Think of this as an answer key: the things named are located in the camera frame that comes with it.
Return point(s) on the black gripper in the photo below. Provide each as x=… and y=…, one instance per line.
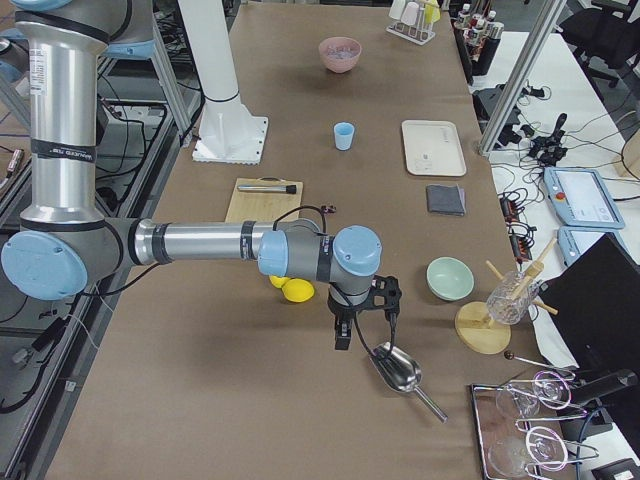
x=341, y=312

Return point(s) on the steel ice scoop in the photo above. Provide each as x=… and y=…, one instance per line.
x=403, y=374

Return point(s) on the wooden cup tree stand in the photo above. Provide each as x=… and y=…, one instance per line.
x=485, y=335

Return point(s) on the light blue plastic cup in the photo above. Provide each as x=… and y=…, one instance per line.
x=343, y=135

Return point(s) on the pile of ice cubes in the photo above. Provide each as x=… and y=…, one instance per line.
x=341, y=52

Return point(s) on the white cup drying rack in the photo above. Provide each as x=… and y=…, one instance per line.
x=414, y=20

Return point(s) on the yellow lemon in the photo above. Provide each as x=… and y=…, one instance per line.
x=277, y=281
x=298, y=290

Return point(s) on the mint green bowl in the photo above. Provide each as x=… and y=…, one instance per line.
x=449, y=278

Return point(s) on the steel muddler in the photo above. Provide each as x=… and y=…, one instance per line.
x=276, y=189

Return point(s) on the wooden cutting board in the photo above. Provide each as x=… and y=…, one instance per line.
x=262, y=207

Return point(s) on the grey folded cloth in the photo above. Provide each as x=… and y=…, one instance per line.
x=446, y=199

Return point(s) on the clear textured glass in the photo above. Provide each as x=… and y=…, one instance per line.
x=511, y=299

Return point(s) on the black framed mirror tray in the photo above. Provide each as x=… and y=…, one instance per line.
x=491, y=426

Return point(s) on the cream rabbit tray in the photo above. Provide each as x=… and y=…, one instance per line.
x=432, y=148

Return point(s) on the wine glass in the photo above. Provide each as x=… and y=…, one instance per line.
x=539, y=452
x=524, y=398

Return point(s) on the blue teach pendant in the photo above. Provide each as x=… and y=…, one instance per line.
x=580, y=198
x=574, y=241

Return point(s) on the black monitor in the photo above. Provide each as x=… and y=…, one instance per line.
x=597, y=298

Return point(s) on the pink bowl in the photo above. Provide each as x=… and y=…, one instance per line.
x=340, y=66

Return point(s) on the bottle rack with bottles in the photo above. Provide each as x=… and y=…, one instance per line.
x=478, y=35

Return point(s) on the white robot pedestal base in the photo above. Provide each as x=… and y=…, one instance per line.
x=228, y=132

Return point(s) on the aluminium frame post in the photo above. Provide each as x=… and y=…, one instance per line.
x=532, y=47

